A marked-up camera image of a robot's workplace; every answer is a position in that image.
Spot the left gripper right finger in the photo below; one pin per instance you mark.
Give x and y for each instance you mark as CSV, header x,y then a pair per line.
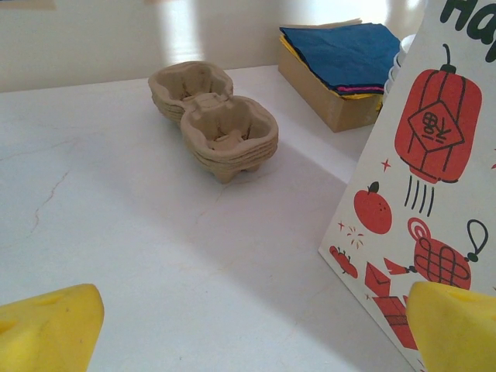
x,y
457,333

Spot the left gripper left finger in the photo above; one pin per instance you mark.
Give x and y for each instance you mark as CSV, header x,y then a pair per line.
x,y
50,333

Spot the red white paper gift bag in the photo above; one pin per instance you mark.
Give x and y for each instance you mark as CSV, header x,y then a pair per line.
x,y
434,174

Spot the stack of paper cups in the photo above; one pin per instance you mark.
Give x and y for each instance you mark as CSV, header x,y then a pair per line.
x,y
397,66

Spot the blue paper napkin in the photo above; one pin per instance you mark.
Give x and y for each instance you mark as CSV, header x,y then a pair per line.
x,y
341,54

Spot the pink paper napkin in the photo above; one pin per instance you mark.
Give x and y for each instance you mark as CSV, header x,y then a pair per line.
x,y
360,90

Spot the stack of cardboard cup carriers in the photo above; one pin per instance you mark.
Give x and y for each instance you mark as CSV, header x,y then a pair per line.
x,y
221,128

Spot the tan napkin box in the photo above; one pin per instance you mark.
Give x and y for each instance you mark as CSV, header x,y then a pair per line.
x,y
310,97

